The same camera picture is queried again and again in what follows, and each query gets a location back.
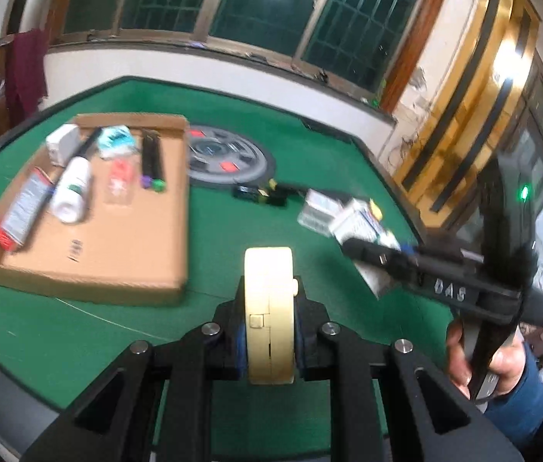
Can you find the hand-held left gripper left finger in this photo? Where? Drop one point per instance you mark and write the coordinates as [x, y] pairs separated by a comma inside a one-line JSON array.
[[240, 346]]

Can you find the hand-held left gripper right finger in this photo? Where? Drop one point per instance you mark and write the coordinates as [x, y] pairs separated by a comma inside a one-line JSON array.
[[300, 351]]

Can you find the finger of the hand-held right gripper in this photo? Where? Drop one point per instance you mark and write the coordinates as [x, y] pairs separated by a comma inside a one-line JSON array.
[[382, 262], [445, 257]]

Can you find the white box blue pattern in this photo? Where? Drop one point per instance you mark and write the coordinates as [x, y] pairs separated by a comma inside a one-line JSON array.
[[358, 224]]

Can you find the yellow case with gold keyring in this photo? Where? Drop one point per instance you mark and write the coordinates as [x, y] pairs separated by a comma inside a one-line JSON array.
[[269, 308]]

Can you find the clear printed box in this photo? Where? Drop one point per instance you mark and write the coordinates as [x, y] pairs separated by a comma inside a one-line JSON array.
[[319, 211]]

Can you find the black marker yellow end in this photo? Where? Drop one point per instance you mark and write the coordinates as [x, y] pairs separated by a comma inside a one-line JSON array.
[[276, 195]]

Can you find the black cosmetic tube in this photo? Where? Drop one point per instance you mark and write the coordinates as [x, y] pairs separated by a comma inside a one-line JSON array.
[[245, 193]]

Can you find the cardboard box tray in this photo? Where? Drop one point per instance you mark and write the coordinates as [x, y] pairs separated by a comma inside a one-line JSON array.
[[122, 245]]

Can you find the red earphones clear package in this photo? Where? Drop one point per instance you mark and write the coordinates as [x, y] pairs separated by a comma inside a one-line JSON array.
[[120, 180]]

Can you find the black pen purple end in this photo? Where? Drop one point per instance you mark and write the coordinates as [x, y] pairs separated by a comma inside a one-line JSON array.
[[146, 154]]

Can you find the white bottle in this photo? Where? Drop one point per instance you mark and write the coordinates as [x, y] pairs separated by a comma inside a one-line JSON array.
[[71, 190]]

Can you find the red and grey long box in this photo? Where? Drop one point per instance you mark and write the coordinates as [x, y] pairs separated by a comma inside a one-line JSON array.
[[19, 216]]

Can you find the person's right forearm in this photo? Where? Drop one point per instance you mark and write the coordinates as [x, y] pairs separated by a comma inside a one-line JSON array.
[[536, 414]]

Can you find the person's right hand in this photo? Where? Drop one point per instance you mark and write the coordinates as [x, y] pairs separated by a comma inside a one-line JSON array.
[[507, 365]]

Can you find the golden display cabinet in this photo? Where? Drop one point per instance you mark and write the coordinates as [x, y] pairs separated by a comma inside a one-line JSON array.
[[454, 120]]

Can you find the round table centre panel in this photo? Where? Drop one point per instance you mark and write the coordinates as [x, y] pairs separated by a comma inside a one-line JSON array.
[[233, 154]]

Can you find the teal tissue packet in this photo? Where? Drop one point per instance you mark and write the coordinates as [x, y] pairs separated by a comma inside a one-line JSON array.
[[116, 139]]

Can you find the plain white box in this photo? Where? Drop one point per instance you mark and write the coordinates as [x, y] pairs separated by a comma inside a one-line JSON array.
[[62, 143]]

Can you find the barred window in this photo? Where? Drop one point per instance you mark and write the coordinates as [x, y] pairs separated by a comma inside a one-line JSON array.
[[262, 5]]

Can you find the dark red cloth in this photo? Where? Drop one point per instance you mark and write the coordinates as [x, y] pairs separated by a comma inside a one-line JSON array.
[[26, 77]]

